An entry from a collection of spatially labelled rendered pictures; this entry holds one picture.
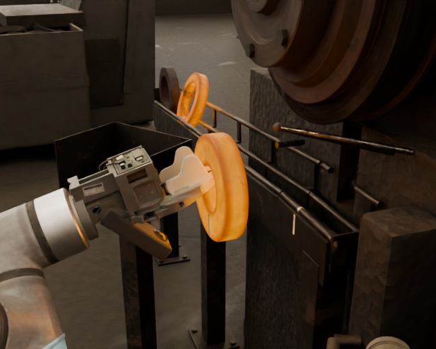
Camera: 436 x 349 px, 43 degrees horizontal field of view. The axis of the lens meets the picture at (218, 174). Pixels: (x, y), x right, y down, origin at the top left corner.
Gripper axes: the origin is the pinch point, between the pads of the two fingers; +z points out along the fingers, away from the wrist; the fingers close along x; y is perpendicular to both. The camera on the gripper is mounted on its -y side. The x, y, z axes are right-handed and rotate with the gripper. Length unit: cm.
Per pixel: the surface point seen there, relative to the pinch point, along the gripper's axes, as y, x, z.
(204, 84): -17, 92, 23
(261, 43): 13.1, 9.7, 14.7
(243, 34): 13.5, 16.9, 14.6
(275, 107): -12, 42, 26
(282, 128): 2.4, 1.1, 11.5
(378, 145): -3.4, -4.5, 23.5
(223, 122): -114, 290, 76
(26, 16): -2, 283, -24
